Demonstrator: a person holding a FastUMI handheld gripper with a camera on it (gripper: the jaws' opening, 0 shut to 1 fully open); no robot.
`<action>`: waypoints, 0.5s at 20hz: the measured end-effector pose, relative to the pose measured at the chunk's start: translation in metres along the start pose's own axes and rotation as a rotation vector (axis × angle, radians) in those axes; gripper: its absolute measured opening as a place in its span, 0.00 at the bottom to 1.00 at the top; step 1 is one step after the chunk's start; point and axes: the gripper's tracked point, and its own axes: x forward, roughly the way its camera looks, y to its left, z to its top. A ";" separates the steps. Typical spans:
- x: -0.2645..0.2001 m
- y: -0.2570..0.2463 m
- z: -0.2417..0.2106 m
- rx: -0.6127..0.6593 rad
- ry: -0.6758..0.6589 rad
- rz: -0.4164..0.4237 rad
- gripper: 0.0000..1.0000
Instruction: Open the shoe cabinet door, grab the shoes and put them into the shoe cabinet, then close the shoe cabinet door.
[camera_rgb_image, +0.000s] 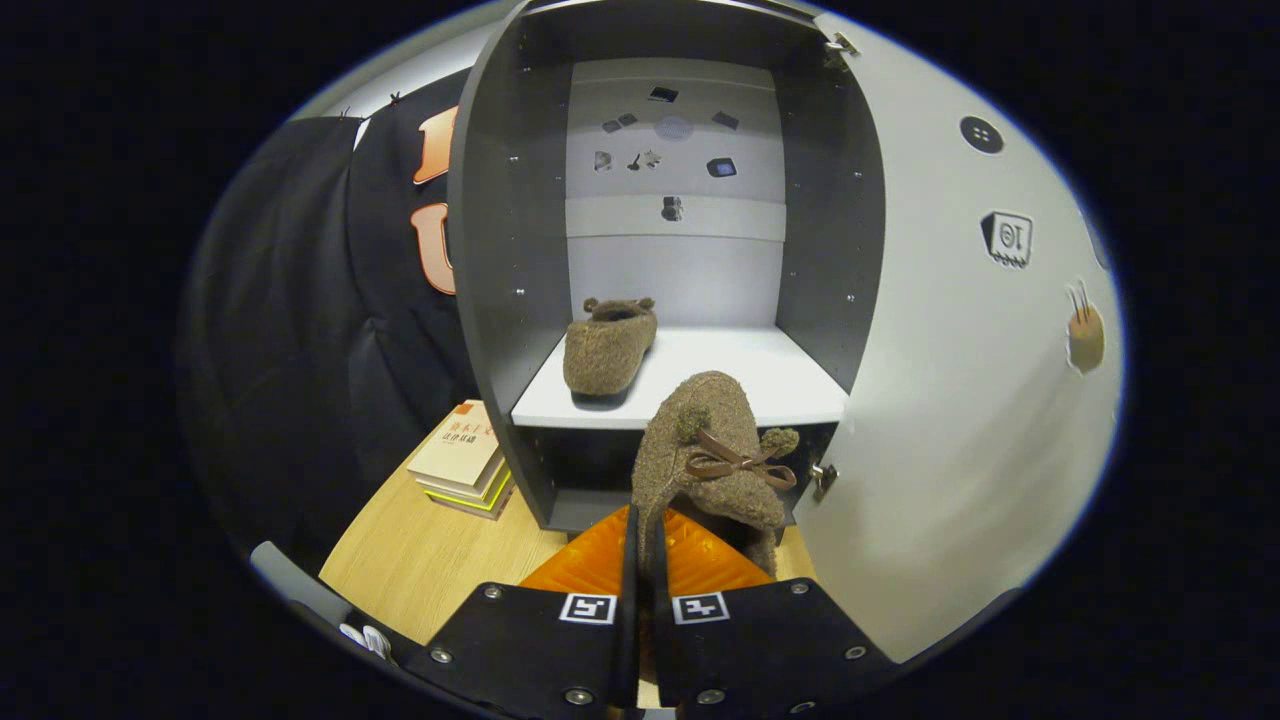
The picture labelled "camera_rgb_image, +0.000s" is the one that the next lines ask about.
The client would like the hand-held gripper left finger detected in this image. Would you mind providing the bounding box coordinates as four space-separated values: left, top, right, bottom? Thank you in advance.
405 505 641 720

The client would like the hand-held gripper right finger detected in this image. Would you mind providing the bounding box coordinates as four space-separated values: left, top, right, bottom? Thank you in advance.
652 505 901 720

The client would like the brown fuzzy shoe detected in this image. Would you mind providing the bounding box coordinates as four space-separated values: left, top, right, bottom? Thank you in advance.
630 370 801 691
562 296 659 396

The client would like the beige shoe cabinet door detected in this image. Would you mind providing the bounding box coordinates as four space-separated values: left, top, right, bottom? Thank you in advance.
795 10 1126 666

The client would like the grey shoe cabinet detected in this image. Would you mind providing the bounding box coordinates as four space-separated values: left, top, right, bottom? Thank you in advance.
447 0 886 533

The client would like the stack of books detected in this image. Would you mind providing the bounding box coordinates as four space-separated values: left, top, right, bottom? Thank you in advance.
407 400 516 521

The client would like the small white object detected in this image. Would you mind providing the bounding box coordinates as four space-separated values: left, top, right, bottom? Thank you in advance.
338 623 393 661

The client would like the grey rounded panel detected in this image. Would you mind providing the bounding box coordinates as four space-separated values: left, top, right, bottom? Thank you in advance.
250 540 351 626

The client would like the black backdrop cloth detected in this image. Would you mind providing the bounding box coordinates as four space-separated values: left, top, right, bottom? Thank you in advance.
185 70 481 561

